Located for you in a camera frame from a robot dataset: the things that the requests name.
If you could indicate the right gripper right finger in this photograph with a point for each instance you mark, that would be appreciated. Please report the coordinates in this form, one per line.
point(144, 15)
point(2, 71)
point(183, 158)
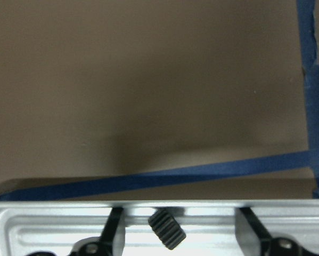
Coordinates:
point(254, 238)

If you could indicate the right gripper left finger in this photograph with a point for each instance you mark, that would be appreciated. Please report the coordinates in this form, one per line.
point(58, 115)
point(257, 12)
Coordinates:
point(111, 241)

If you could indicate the black gear sideways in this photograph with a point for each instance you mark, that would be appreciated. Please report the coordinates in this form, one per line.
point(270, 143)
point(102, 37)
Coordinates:
point(166, 228)

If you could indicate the silver ribbed metal tray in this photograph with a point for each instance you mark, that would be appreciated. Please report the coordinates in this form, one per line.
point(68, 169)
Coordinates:
point(211, 227)

